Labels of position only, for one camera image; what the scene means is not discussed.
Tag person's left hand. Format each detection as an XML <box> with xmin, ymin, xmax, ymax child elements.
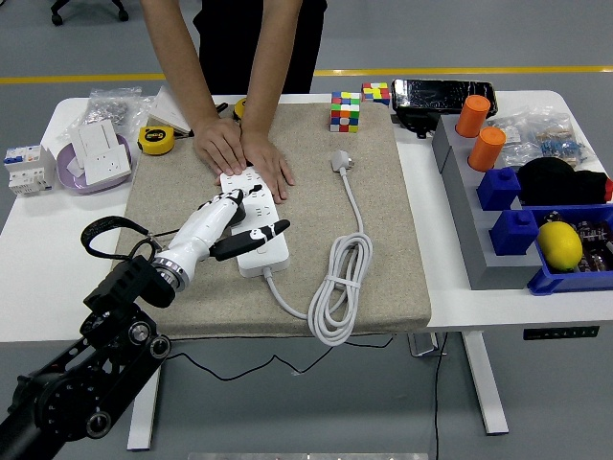
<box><xmin>238</xmin><ymin>128</ymin><xmax>296</xmax><ymax>202</ymax></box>

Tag person's right hand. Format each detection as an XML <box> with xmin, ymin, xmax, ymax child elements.
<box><xmin>193</xmin><ymin>116</ymin><xmax>250</xmax><ymax>176</ymax></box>

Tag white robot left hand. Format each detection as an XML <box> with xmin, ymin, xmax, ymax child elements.
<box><xmin>162</xmin><ymin>188</ymin><xmax>292</xmax><ymax>278</ymax></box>

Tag white power strip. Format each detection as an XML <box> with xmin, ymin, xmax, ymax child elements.
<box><xmin>218</xmin><ymin>165</ymin><xmax>291</xmax><ymax>278</ymax></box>

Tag white grey strip plug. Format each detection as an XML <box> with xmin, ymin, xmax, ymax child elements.
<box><xmin>330</xmin><ymin>149</ymin><xmax>358</xmax><ymax>174</ymax></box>

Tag grey stepped block board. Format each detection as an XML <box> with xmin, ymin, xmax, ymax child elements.
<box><xmin>432</xmin><ymin>114</ymin><xmax>545</xmax><ymax>291</ymax></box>

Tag grey-brown fabric mat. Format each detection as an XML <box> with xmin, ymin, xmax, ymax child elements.
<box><xmin>107</xmin><ymin>102</ymin><xmax>433</xmax><ymax>342</ymax></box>

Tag large Rubik's cube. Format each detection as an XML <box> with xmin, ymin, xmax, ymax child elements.
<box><xmin>329</xmin><ymin>90</ymin><xmax>362</xmax><ymax>134</ymax></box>

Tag person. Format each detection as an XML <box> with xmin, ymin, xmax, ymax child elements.
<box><xmin>193</xmin><ymin>0</ymin><xmax>329</xmax><ymax>96</ymax></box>

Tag clear bag metal screws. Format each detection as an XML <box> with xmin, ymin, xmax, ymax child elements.
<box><xmin>85</xmin><ymin>85</ymin><xmax>152</xmax><ymax>140</ymax></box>

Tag white plastic panel box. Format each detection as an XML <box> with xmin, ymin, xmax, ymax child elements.
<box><xmin>69</xmin><ymin>118</ymin><xmax>121</xmax><ymax>162</ymax></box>

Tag small Rubik's cube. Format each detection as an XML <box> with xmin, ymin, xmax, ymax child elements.
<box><xmin>360</xmin><ymin>81</ymin><xmax>392</xmax><ymax>107</ymax></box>

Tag purple bowl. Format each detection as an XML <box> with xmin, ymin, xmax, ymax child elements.
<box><xmin>56</xmin><ymin>132</ymin><xmax>134</xmax><ymax>196</ymax></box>

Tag black plastic holder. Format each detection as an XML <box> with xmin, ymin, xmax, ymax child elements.
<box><xmin>392</xmin><ymin>107</ymin><xmax>442</xmax><ymax>140</ymax></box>

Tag glossy black wrapped box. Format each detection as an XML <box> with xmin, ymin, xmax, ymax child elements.
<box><xmin>391</xmin><ymin>78</ymin><xmax>499</xmax><ymax>116</ymax></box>

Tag white circuit breaker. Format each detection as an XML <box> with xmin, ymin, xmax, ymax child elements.
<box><xmin>3</xmin><ymin>143</ymin><xmax>57</xmax><ymax>197</ymax></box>

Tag black office chair base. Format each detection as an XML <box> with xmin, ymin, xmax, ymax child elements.
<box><xmin>50</xmin><ymin>0</ymin><xmax>130</xmax><ymax>26</ymax></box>

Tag white table leg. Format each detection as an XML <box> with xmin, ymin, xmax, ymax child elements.
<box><xmin>126</xmin><ymin>342</ymin><xmax>165</xmax><ymax>452</ymax></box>
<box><xmin>462</xmin><ymin>330</ymin><xmax>510</xmax><ymax>436</ymax></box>

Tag orange plastic cylinder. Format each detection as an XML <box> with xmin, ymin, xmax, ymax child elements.
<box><xmin>467</xmin><ymin>126</ymin><xmax>508</xmax><ymax>173</ymax></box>
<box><xmin>454</xmin><ymin>94</ymin><xmax>492</xmax><ymax>139</ymax></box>

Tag blue plastic block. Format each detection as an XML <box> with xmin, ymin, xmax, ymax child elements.
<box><xmin>488</xmin><ymin>209</ymin><xmax>541</xmax><ymax>257</ymax></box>
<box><xmin>476</xmin><ymin>166</ymin><xmax>522</xmax><ymax>212</ymax></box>

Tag clear bag white parts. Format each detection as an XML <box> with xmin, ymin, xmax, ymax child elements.
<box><xmin>488</xmin><ymin>112</ymin><xmax>533</xmax><ymax>169</ymax></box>

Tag black cloth with red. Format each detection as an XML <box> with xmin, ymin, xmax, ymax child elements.
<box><xmin>515</xmin><ymin>156</ymin><xmax>613</xmax><ymax>207</ymax></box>

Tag clear bag blue resistors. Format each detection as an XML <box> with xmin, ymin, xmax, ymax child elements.
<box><xmin>526</xmin><ymin>107</ymin><xmax>600</xmax><ymax>172</ymax></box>

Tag yellow lemon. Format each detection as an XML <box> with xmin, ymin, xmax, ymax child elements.
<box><xmin>535</xmin><ymin>221</ymin><xmax>584</xmax><ymax>274</ymax></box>

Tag blue plastic bin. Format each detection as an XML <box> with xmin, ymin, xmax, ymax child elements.
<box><xmin>526</xmin><ymin>203</ymin><xmax>613</xmax><ymax>296</ymax></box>

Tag dark brown capacitors pile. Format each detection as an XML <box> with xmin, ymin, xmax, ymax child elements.
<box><xmin>574</xmin><ymin>218</ymin><xmax>613</xmax><ymax>274</ymax></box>

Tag black table control panel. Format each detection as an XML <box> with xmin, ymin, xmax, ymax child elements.
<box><xmin>522</xmin><ymin>325</ymin><xmax>601</xmax><ymax>341</ymax></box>

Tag white wall switch panel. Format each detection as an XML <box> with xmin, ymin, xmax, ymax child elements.
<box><xmin>147</xmin><ymin>85</ymin><xmax>193</xmax><ymax>135</ymax></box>

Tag white wall socket panel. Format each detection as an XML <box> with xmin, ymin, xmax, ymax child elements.
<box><xmin>79</xmin><ymin>141</ymin><xmax>133</xmax><ymax>186</ymax></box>

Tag white power strip cord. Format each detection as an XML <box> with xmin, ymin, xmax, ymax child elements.
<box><xmin>262</xmin><ymin>167</ymin><xmax>375</xmax><ymax>346</ymax></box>

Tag thin black adapter cord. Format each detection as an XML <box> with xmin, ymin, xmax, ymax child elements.
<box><xmin>165</xmin><ymin>333</ymin><xmax>397</xmax><ymax>383</ymax></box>

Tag grey metal table bracket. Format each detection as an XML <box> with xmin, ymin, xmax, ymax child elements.
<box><xmin>407</xmin><ymin>333</ymin><xmax>449</xmax><ymax>358</ymax></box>

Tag black table power cable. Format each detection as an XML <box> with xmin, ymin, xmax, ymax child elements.
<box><xmin>432</xmin><ymin>333</ymin><xmax>450</xmax><ymax>460</ymax></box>

